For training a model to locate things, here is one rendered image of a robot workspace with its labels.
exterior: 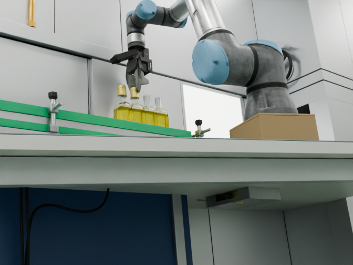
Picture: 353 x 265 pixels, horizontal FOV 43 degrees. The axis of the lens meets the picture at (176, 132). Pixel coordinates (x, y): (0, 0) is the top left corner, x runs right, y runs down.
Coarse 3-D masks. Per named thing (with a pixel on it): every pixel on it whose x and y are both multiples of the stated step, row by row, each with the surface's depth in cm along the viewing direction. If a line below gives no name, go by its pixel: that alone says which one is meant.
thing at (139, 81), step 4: (136, 72) 177; (136, 76) 177; (136, 80) 176; (140, 80) 175; (144, 80) 178; (148, 80) 179; (136, 84) 176; (140, 84) 175; (144, 84) 178; (136, 88) 176; (140, 88) 176
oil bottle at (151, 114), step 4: (144, 108) 175; (148, 108) 175; (152, 108) 177; (148, 112) 175; (152, 112) 176; (156, 112) 177; (148, 116) 174; (152, 116) 176; (156, 116) 177; (148, 120) 174; (152, 120) 175; (156, 120) 176; (152, 124) 174; (156, 124) 176
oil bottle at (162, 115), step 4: (156, 108) 181; (160, 108) 180; (160, 112) 179; (164, 112) 180; (160, 116) 178; (164, 116) 180; (168, 116) 181; (160, 120) 178; (164, 120) 179; (168, 120) 180; (160, 124) 177; (164, 124) 178; (168, 124) 180
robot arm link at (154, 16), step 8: (144, 0) 174; (136, 8) 176; (144, 8) 173; (152, 8) 174; (160, 8) 178; (136, 16) 177; (144, 16) 174; (152, 16) 175; (160, 16) 178; (136, 24) 180; (144, 24) 180; (152, 24) 181; (160, 24) 181
